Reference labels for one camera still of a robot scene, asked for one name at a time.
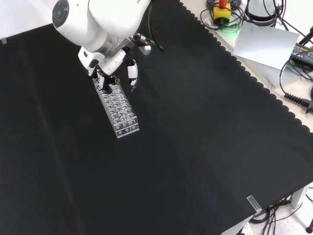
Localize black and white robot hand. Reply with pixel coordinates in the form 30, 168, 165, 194
78, 47, 139, 95

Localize clear glass test tube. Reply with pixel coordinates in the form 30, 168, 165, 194
114, 78, 124, 99

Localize clear plastic test tube rack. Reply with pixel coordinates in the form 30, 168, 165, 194
92, 77, 140, 139

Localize black bench cloth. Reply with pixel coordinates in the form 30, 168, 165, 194
0, 0, 313, 235

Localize yellow stop button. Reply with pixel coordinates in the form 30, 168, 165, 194
212, 0, 232, 25

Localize pale board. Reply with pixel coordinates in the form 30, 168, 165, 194
232, 21, 300, 71

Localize black power adapter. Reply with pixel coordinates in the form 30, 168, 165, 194
290, 42, 313, 66

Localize black tripod leg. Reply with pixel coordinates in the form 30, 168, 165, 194
295, 25, 313, 45

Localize white bench leg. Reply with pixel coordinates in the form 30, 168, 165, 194
290, 183, 312, 209

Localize green cable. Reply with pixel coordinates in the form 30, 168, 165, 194
146, 0, 165, 52

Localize black cable loops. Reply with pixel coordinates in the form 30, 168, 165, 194
200, 0, 246, 32

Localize black cable with ribbed sleeve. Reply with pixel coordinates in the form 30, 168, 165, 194
279, 58, 313, 114

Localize black cables under bench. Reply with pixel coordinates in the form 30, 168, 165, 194
238, 186, 313, 235

